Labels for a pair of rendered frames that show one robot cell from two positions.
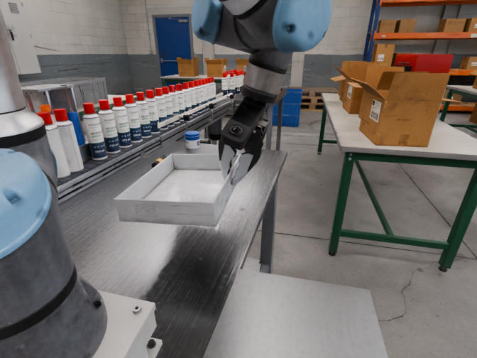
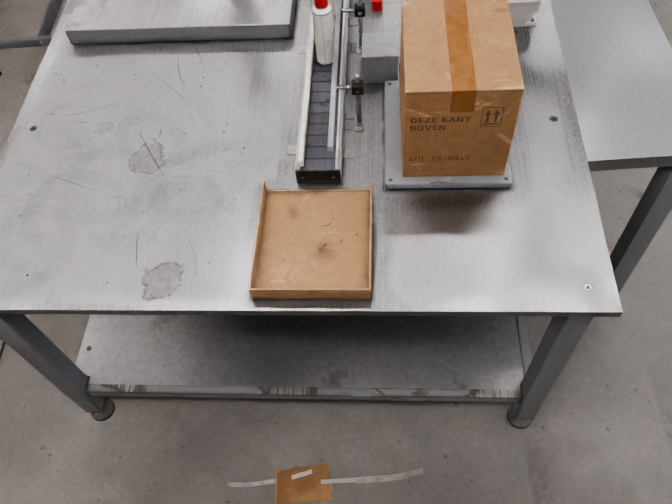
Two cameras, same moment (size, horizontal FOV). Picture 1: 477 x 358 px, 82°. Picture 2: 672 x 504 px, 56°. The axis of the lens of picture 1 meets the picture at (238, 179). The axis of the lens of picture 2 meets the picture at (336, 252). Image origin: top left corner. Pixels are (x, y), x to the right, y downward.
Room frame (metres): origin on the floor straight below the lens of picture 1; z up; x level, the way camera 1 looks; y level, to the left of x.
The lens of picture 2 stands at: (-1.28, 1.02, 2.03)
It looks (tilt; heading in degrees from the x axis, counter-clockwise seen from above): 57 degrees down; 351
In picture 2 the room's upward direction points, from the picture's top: 7 degrees counter-clockwise
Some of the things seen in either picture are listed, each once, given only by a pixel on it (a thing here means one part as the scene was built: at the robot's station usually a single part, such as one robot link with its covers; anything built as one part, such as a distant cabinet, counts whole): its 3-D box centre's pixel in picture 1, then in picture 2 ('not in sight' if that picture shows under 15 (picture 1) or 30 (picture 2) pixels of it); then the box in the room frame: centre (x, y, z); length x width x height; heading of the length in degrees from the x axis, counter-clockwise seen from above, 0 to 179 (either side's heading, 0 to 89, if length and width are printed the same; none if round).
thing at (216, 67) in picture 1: (216, 67); not in sight; (6.11, 0.46, 0.96); 0.43 x 0.42 x 0.37; 75
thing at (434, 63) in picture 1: (413, 91); not in sight; (5.01, -3.08, 0.61); 0.70 x 0.60 x 1.22; 179
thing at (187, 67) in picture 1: (188, 67); not in sight; (6.26, 1.07, 0.97); 0.47 x 0.41 x 0.37; 164
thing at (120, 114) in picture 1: (121, 123); not in sight; (1.11, 0.48, 0.98); 0.05 x 0.05 x 0.20
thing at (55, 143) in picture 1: (52, 145); not in sight; (0.81, 0.57, 0.98); 0.05 x 0.05 x 0.20
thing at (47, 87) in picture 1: (44, 87); not in sight; (0.93, 0.63, 1.14); 0.14 x 0.11 x 0.01; 163
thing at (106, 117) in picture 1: (108, 127); not in sight; (1.04, 0.50, 0.98); 0.05 x 0.05 x 0.20
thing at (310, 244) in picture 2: not in sight; (314, 236); (-0.46, 0.94, 0.85); 0.30 x 0.26 x 0.04; 163
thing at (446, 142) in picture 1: (365, 153); not in sight; (2.41, -1.19, 0.39); 2.20 x 0.80 x 0.78; 167
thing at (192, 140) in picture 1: (192, 139); not in sight; (1.27, 0.22, 0.86); 0.07 x 0.07 x 0.07
